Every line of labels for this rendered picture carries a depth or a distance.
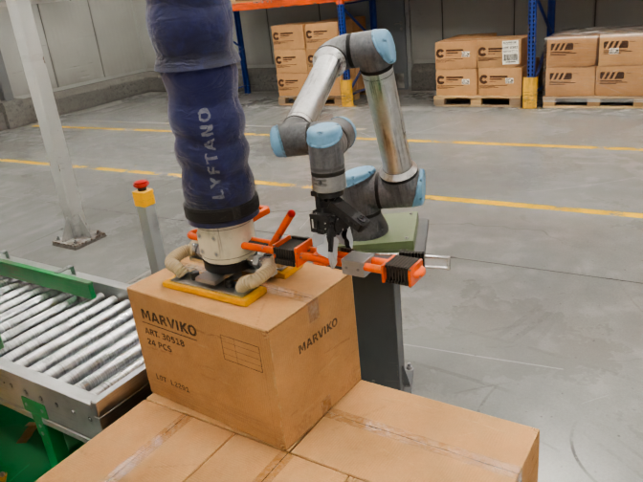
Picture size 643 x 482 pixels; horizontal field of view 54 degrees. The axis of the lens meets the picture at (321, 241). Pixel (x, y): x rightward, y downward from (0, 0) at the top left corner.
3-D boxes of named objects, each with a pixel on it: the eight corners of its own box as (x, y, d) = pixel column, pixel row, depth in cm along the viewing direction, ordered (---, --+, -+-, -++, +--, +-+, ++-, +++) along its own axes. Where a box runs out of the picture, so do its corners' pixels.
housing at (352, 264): (341, 274, 171) (340, 259, 170) (353, 264, 176) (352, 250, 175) (364, 278, 168) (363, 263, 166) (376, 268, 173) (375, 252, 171)
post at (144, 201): (173, 380, 320) (131, 191, 283) (183, 372, 326) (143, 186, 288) (183, 383, 317) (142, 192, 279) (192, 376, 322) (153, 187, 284)
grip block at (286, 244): (273, 264, 182) (270, 245, 180) (292, 251, 189) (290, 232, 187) (297, 269, 178) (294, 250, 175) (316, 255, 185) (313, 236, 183)
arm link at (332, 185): (351, 168, 167) (331, 180, 159) (353, 186, 169) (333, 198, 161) (323, 166, 172) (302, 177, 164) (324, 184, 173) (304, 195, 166)
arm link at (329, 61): (318, 32, 222) (261, 133, 173) (352, 27, 218) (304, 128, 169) (325, 63, 229) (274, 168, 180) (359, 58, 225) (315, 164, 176)
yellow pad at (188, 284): (163, 287, 199) (159, 273, 197) (185, 273, 206) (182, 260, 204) (246, 307, 181) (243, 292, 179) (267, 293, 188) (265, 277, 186)
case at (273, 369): (150, 391, 217) (125, 287, 202) (232, 337, 246) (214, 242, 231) (286, 451, 182) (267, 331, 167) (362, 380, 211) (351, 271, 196)
